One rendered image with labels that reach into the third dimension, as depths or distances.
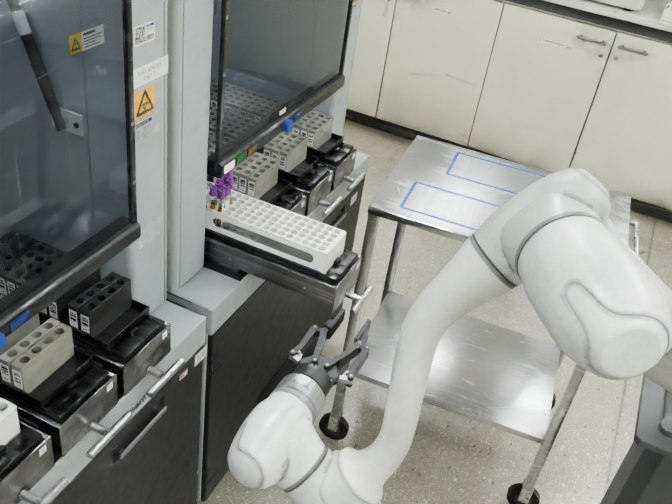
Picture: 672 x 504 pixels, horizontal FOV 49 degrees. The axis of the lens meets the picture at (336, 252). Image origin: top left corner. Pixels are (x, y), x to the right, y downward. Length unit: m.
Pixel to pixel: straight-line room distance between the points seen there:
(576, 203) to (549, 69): 2.65
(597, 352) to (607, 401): 1.81
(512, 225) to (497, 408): 1.12
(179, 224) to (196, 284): 0.17
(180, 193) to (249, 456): 0.52
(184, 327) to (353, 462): 0.45
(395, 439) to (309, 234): 0.51
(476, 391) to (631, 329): 1.27
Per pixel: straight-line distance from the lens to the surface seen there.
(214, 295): 1.56
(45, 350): 1.24
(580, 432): 2.56
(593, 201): 1.06
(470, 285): 1.09
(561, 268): 0.94
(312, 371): 1.34
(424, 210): 1.78
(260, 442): 1.21
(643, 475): 1.70
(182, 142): 1.38
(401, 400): 1.18
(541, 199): 1.05
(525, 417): 2.12
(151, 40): 1.23
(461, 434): 2.40
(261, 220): 1.57
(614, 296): 0.91
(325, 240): 1.52
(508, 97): 3.75
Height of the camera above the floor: 1.72
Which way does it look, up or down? 35 degrees down
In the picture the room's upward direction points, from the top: 9 degrees clockwise
